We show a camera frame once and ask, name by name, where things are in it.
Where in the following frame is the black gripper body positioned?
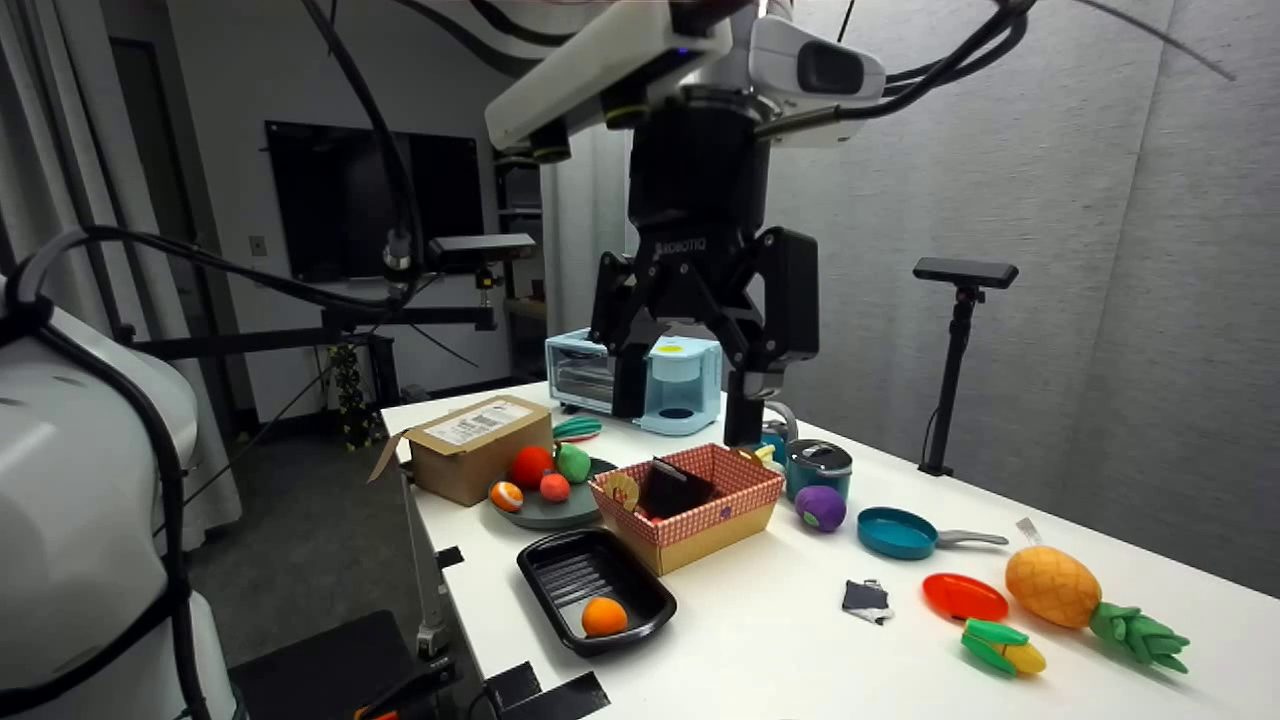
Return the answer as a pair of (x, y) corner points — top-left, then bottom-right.
(627, 98), (777, 345)

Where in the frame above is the orange checkered paper box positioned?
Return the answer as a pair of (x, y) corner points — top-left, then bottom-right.
(588, 440), (786, 579)

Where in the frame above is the orange plush ball toy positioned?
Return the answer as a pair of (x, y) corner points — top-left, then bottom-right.
(578, 594), (632, 640)

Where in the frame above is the blue container box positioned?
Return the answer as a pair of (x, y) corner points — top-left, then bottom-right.
(636, 331), (726, 440)

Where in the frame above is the small teal toy bowl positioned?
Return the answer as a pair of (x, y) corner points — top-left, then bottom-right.
(547, 414), (608, 443)

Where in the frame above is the red toy apple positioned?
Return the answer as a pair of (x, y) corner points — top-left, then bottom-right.
(509, 443), (555, 497)

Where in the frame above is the teal toy kettle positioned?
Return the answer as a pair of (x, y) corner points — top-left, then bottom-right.
(756, 398), (805, 464)

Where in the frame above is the orange toy peach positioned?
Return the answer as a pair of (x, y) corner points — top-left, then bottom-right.
(483, 476), (527, 522)

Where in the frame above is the teal pot with black lid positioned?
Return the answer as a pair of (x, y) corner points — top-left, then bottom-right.
(780, 438), (855, 504)

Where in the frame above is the brown cardboard box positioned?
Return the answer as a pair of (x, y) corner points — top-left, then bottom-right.
(397, 393), (555, 512)

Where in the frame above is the purple plush eggplant toy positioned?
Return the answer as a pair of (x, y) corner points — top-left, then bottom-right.
(791, 479), (851, 537)

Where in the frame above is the teal toy frying pan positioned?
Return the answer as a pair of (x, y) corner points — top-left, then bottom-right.
(851, 504), (1012, 563)

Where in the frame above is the red round toy plate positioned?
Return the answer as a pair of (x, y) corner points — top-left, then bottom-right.
(919, 569), (1012, 629)

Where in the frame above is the plush pineapple toy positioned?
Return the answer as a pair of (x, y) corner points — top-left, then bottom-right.
(999, 516), (1191, 676)

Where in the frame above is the plush corn cob toy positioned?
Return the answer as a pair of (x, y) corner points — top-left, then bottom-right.
(954, 616), (1050, 681)

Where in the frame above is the black tripod pole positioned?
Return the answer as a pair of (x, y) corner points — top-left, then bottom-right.
(917, 284), (991, 479)

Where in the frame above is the black plastic food tray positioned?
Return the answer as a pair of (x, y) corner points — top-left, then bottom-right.
(510, 524), (680, 660)

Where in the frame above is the small black metal clip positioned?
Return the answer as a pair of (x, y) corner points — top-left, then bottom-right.
(841, 577), (894, 629)

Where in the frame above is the black tape patch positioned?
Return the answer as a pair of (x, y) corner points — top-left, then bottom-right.
(521, 674), (614, 720)
(480, 660), (547, 712)

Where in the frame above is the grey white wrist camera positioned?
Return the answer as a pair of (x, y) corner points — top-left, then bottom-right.
(734, 11), (893, 110)

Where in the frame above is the black stereo camera bar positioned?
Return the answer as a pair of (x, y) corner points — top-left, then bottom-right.
(912, 258), (1024, 293)

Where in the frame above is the black grey stereo camera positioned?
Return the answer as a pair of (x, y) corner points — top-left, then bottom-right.
(429, 231), (541, 268)

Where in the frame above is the black metal mounting rail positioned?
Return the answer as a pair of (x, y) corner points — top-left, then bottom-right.
(125, 301), (501, 367)

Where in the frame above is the black camera cable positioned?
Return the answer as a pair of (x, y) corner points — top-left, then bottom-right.
(764, 0), (1039, 146)

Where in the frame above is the black wall monitor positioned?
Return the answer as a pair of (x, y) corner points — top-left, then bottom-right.
(259, 115), (486, 288)

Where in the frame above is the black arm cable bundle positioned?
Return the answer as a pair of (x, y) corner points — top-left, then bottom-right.
(0, 224), (405, 720)

